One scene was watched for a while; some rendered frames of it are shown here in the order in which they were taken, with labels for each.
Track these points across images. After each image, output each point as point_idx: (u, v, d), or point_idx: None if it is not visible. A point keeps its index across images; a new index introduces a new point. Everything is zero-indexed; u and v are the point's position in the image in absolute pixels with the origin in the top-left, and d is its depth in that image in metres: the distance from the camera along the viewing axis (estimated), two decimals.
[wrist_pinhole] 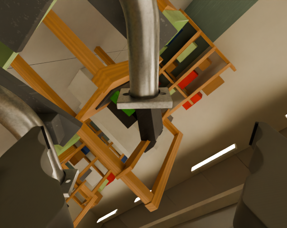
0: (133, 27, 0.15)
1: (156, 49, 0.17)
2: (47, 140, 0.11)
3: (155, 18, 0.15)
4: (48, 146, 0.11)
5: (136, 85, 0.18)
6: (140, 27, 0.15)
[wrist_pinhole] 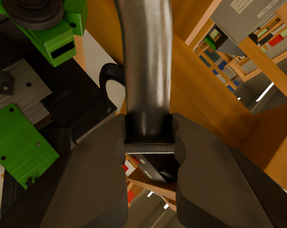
0: (132, 33, 0.10)
1: (167, 66, 0.11)
2: (127, 128, 0.12)
3: (167, 18, 0.10)
4: (127, 134, 0.12)
5: (137, 119, 0.12)
6: (142, 33, 0.09)
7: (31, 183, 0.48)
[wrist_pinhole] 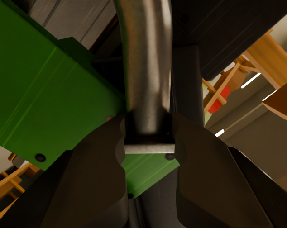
0: (131, 34, 0.09)
1: (167, 66, 0.11)
2: (127, 128, 0.12)
3: (167, 18, 0.09)
4: (127, 134, 0.12)
5: (137, 120, 0.12)
6: (142, 34, 0.09)
7: None
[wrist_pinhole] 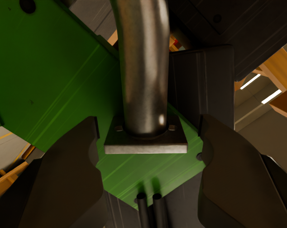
0: (128, 33, 0.09)
1: (164, 66, 0.10)
2: (98, 130, 0.12)
3: (163, 18, 0.09)
4: (98, 136, 0.12)
5: (134, 120, 0.12)
6: (138, 33, 0.09)
7: (146, 208, 0.19)
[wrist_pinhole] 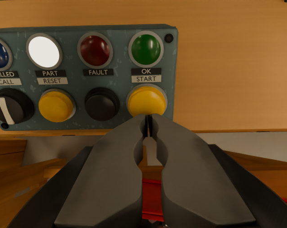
0: None
1: None
2: (147, 128, 0.12)
3: None
4: (146, 135, 0.12)
5: None
6: None
7: None
